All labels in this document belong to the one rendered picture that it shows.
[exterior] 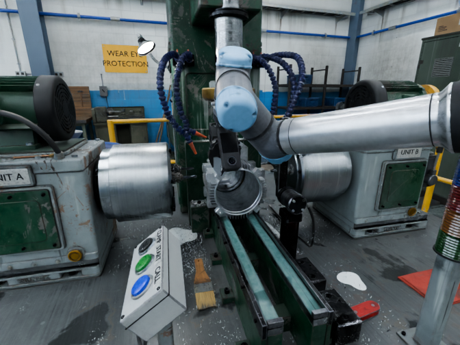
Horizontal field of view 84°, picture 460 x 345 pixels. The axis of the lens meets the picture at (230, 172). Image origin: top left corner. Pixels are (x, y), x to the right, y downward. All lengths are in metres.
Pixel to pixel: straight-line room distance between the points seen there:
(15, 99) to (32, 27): 5.06
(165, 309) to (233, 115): 0.32
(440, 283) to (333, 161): 0.45
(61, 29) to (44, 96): 5.33
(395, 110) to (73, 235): 0.80
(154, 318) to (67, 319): 0.44
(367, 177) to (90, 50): 5.58
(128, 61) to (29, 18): 1.58
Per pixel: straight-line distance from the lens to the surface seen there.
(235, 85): 0.49
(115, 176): 0.78
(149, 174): 0.77
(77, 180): 0.79
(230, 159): 0.62
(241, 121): 0.48
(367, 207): 1.07
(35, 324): 0.84
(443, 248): 0.63
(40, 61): 5.83
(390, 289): 0.90
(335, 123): 0.48
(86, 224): 0.83
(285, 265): 0.68
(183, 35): 1.09
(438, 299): 0.69
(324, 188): 0.94
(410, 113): 0.44
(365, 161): 0.99
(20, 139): 0.90
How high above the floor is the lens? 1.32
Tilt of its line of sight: 17 degrees down
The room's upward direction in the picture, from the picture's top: straight up
